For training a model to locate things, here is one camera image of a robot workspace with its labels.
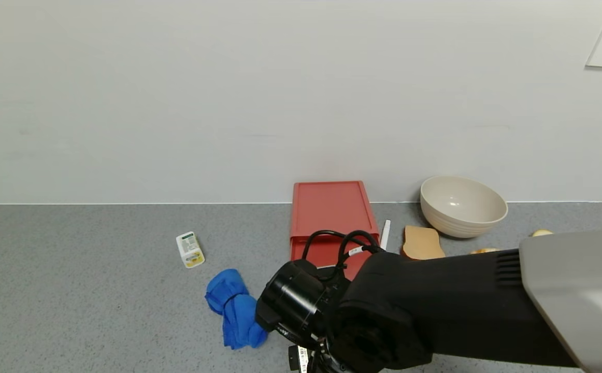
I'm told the brown toast slice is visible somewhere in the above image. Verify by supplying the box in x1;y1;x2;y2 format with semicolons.
402;225;446;260

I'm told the blue rolled cloth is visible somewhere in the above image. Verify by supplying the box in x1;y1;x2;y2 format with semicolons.
205;268;269;350

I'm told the small white yellow carton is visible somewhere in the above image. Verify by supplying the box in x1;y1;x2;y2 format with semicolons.
176;232;205;269

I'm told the red drawer cabinet case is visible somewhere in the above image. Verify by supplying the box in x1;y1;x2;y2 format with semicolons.
290;181;379;242

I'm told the beige ribbed bowl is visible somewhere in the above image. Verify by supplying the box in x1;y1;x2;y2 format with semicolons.
420;176;508;239

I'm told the black camera cable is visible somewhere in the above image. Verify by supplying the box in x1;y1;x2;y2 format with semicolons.
301;229;385;283

